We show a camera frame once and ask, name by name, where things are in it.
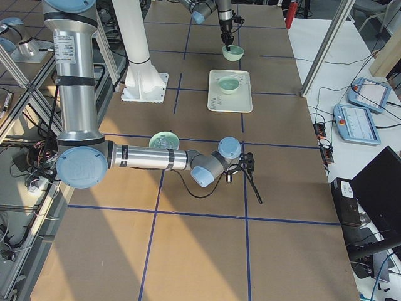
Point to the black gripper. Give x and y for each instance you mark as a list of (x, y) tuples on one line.
[(225, 26), (230, 179)]

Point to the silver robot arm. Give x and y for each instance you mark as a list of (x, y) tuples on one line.
[(201, 10), (84, 153)]

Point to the green bowl on tray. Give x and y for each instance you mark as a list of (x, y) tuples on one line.
[(228, 84)]

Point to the pale green bear tray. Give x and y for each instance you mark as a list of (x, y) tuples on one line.
[(238, 102)]

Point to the green bowl with ice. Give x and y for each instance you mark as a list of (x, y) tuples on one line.
[(164, 140)]

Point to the red cylinder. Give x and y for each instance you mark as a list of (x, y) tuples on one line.
[(291, 13)]

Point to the black computer box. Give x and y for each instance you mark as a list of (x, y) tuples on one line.
[(345, 203)]

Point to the near blue teach pendant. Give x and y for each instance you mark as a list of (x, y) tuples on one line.
[(355, 124)]

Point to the blue teach pendant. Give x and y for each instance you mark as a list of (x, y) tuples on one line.
[(355, 124), (370, 94)]

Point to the black laptop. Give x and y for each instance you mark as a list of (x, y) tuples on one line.
[(377, 188)]

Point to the far blue teach pendant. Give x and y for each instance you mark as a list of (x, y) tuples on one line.
[(370, 94)]

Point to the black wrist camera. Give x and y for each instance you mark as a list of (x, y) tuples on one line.
[(246, 161)]

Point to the white camera mast with base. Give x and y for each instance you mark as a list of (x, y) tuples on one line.
[(143, 83)]

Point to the aluminium frame post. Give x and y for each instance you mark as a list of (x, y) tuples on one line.
[(333, 30)]

